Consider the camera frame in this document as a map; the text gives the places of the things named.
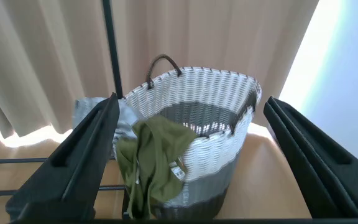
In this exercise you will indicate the pale grey shorts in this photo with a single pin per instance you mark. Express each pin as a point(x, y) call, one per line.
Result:
point(126, 118)

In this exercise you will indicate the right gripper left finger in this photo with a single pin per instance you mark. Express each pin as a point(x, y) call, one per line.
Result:
point(73, 174)

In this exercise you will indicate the black clothes rack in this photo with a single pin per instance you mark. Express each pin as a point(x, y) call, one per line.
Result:
point(112, 46)

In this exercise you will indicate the white laundry basket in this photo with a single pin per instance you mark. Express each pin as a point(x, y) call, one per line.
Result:
point(210, 155)

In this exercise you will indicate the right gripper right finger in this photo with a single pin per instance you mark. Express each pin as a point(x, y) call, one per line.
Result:
point(331, 180)

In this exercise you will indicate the green printed t-shirt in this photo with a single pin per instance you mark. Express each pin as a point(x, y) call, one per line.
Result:
point(154, 155)

